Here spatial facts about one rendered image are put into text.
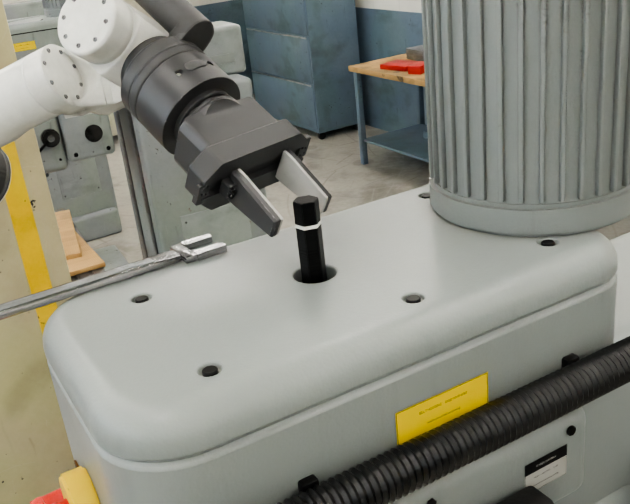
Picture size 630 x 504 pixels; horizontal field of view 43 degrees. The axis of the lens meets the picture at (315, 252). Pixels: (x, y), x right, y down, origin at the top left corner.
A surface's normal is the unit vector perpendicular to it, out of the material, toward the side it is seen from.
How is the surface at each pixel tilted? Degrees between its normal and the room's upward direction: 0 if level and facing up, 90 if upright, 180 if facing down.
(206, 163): 54
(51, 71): 70
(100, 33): 60
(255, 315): 0
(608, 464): 90
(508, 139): 90
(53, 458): 90
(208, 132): 32
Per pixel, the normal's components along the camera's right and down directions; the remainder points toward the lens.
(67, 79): 0.88, -0.32
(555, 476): 0.51, 0.29
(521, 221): -0.30, 0.40
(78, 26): -0.40, -0.11
